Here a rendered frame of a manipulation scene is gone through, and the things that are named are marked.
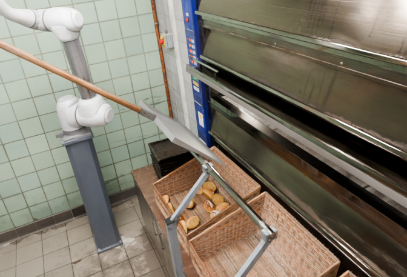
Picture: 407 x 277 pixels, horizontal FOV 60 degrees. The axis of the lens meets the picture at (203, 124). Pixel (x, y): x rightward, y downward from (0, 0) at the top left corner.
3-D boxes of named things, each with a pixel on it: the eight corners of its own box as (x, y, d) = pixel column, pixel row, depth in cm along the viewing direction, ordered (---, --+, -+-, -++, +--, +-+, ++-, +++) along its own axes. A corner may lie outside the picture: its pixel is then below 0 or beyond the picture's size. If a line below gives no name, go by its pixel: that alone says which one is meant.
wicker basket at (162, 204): (218, 177, 251) (214, 144, 239) (264, 224, 205) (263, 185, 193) (154, 202, 234) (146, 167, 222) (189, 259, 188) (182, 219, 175)
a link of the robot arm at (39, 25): (20, 6, 198) (40, 5, 193) (45, 13, 215) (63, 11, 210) (22, 31, 199) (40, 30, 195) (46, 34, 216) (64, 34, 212)
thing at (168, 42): (170, 45, 273) (168, 31, 269) (175, 46, 265) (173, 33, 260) (161, 46, 271) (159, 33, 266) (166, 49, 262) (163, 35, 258)
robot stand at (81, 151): (93, 238, 293) (59, 131, 249) (117, 228, 300) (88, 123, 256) (97, 254, 276) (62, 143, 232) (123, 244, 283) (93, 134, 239)
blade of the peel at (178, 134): (171, 142, 158) (174, 136, 158) (137, 103, 204) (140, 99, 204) (228, 167, 178) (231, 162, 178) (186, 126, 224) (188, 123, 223)
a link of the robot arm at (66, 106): (71, 120, 251) (63, 91, 241) (92, 121, 245) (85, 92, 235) (56, 131, 237) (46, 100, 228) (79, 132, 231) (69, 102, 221)
